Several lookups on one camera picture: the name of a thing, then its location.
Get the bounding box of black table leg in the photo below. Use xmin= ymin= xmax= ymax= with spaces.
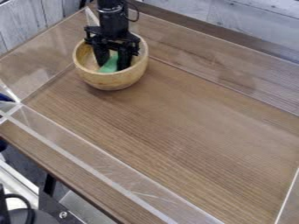
xmin=42 ymin=174 xmax=56 ymax=197

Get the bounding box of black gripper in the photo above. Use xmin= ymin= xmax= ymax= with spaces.
xmin=84 ymin=25 xmax=141 ymax=71

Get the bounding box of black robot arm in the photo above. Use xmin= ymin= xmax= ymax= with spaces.
xmin=84 ymin=0 xmax=140 ymax=71

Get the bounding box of clear acrylic tray wall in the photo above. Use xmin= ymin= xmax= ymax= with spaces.
xmin=0 ymin=12 xmax=299 ymax=224

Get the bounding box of black cable loop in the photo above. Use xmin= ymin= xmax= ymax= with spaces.
xmin=0 ymin=193 xmax=36 ymax=224

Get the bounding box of green rectangular block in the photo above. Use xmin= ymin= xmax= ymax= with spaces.
xmin=97 ymin=54 xmax=117 ymax=73

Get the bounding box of light wooden bowl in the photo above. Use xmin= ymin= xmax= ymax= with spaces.
xmin=72 ymin=35 xmax=149 ymax=91

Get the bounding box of blue object at left edge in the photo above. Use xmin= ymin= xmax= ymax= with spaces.
xmin=0 ymin=93 xmax=14 ymax=152

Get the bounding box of black metal bracket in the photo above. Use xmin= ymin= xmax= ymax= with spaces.
xmin=37 ymin=189 xmax=88 ymax=224

